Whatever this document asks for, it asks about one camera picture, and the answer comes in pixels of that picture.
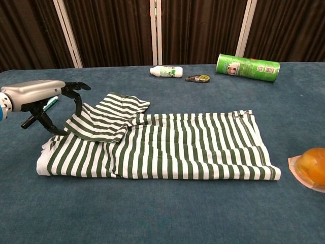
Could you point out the correction tape dispenser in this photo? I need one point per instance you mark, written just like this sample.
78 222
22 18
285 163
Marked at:
199 78

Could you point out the black white striped t-shirt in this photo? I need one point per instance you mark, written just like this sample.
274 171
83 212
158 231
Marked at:
177 147

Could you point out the green marker pen black cap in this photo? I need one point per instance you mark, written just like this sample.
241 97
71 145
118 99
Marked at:
52 101

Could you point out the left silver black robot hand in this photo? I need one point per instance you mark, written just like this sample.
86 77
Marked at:
33 94

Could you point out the green chip can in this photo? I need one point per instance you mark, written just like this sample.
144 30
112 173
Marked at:
248 67

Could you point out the orange jelly cup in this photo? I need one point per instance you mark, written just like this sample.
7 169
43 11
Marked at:
313 165

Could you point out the dark fabric screen panel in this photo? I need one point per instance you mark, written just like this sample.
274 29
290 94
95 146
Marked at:
25 30
292 28
114 30
203 30

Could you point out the small white plastic bottle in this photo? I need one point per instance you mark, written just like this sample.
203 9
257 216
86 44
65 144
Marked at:
166 71

